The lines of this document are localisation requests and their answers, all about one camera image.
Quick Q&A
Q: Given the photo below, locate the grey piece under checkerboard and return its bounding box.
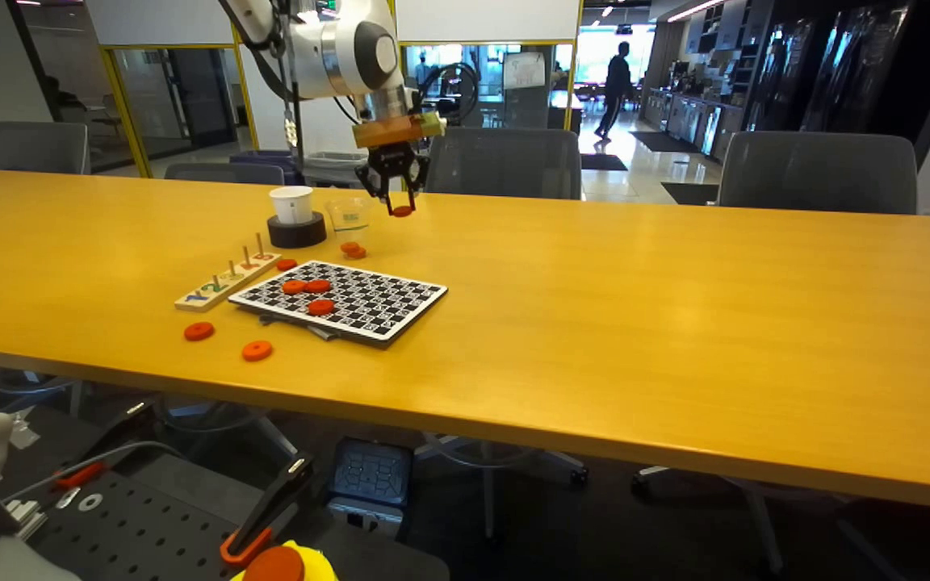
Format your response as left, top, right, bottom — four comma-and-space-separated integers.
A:
298, 316, 350, 343

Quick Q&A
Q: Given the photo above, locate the wooden number puzzle board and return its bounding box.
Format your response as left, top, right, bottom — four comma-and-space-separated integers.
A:
174, 237, 280, 313

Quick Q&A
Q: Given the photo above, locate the tan wrist camera mount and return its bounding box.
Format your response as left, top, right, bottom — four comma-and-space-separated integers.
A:
353, 113, 449, 151

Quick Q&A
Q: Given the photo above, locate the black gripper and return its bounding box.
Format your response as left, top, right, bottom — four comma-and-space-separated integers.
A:
363, 143, 432, 215

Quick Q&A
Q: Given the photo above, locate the grey floor box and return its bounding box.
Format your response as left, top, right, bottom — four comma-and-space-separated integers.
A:
325, 435, 418, 534

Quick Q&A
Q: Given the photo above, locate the yellow emergency stop button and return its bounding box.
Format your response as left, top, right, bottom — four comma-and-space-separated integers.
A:
228, 538, 341, 581

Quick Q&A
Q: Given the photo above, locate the white paper cup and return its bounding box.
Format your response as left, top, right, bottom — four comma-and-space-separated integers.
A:
268, 183, 319, 230

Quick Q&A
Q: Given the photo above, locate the orange black bar clamp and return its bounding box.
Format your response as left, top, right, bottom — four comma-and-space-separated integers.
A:
216, 455, 318, 571

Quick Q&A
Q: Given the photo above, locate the grey chair wheel base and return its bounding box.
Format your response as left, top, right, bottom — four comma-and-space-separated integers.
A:
418, 432, 591, 542

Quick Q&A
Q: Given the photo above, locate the grey office chair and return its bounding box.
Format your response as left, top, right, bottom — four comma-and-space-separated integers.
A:
421, 126, 583, 202
713, 129, 922, 215
0, 121, 94, 179
161, 150, 307, 186

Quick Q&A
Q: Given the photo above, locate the black perforated plate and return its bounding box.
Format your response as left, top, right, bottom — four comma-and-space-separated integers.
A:
26, 471, 250, 581

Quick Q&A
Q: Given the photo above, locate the small red tool handle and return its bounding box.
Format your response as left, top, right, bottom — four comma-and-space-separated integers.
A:
47, 459, 111, 496

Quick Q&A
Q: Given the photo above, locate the clear plastic cup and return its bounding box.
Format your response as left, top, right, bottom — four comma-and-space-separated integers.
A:
330, 192, 370, 237

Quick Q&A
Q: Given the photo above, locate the black white checkerboard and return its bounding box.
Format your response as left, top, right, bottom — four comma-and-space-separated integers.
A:
225, 257, 451, 344

